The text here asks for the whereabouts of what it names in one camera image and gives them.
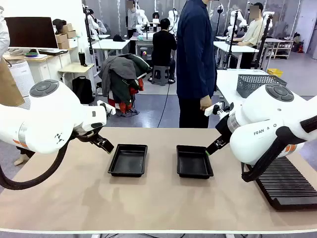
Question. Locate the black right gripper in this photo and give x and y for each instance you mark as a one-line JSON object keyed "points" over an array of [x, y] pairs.
{"points": [[223, 129]]}

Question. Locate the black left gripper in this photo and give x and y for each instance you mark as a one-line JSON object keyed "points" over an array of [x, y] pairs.
{"points": [[88, 136]]}

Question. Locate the black ESD tray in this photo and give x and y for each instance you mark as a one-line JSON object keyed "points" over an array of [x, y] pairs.
{"points": [[127, 161], [194, 162]]}

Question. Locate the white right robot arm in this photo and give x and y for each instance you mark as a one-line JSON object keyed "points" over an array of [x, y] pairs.
{"points": [[260, 116]]}

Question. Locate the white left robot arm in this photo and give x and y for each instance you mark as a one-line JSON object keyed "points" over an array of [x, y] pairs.
{"points": [[49, 111]]}

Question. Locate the person's bare hand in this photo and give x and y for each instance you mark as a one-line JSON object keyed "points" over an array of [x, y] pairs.
{"points": [[206, 102]]}

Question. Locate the black backpack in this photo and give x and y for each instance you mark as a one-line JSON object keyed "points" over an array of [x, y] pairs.
{"points": [[83, 90]]}

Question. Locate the white table with basket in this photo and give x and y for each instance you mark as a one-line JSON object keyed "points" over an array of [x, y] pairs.
{"points": [[226, 84]]}

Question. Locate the pile of coats on chair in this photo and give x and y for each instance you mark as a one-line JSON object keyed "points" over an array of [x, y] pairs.
{"points": [[119, 79]]}

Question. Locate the grey plastic mesh basket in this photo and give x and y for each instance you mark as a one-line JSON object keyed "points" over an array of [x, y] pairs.
{"points": [[250, 84]]}

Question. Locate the black slotted board rack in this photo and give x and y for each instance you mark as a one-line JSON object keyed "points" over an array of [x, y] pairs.
{"points": [[287, 183]]}

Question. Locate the small white side table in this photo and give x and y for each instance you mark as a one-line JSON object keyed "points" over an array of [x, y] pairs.
{"points": [[76, 68]]}

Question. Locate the grey plastic stool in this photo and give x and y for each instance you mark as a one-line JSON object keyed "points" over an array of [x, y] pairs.
{"points": [[160, 74]]}

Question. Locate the black tumbler cup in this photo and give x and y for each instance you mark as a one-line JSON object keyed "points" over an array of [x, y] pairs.
{"points": [[82, 59]]}

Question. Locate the yellow plastic bin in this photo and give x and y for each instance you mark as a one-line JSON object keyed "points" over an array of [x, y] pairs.
{"points": [[275, 72]]}

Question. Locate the white storage cabinet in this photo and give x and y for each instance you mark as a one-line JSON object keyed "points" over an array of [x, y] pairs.
{"points": [[49, 67]]}

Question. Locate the person in navy jacket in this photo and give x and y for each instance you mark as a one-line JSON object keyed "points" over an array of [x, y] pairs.
{"points": [[195, 49]]}

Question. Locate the white desk with cap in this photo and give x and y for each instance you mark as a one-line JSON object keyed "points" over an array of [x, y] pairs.
{"points": [[111, 45]]}

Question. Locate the black cap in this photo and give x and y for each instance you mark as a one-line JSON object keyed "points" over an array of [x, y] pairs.
{"points": [[119, 38]]}

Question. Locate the white air purifier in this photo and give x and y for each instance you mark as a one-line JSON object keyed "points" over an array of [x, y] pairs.
{"points": [[22, 77]]}

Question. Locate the black keyboard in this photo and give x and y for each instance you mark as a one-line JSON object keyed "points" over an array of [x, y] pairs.
{"points": [[52, 51]]}

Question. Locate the brown cardboard box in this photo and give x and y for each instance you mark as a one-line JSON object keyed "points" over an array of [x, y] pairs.
{"points": [[67, 27], [61, 38], [71, 34], [63, 45]]}

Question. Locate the seated person in black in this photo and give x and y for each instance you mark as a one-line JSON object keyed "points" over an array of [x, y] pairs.
{"points": [[163, 47]]}

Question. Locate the light wooden shelf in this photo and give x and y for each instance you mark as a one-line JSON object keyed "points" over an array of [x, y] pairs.
{"points": [[282, 49]]}

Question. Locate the green plate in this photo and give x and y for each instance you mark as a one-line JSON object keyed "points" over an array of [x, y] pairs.
{"points": [[31, 54]]}

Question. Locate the person in beige top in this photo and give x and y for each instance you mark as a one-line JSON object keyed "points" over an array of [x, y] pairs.
{"points": [[253, 32]]}

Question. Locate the person in grey hoodie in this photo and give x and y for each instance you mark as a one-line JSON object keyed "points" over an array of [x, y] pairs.
{"points": [[100, 26]]}

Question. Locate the standing person in light top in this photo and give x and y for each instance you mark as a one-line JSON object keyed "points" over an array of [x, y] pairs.
{"points": [[132, 22]]}

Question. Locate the red fire extinguisher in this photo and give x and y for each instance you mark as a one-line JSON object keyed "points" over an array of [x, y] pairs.
{"points": [[300, 47]]}

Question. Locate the black computer monitor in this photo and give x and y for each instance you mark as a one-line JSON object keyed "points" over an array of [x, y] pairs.
{"points": [[31, 32]]}

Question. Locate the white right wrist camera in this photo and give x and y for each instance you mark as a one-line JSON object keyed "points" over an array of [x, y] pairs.
{"points": [[211, 110]]}

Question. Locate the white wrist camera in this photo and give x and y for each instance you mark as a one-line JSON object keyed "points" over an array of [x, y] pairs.
{"points": [[211, 110], [109, 107]]}

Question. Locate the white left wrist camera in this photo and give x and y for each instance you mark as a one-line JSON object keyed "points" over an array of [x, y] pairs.
{"points": [[109, 107]]}

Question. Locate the black camera tripod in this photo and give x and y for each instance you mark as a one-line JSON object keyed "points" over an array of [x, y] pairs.
{"points": [[263, 42], [231, 37]]}

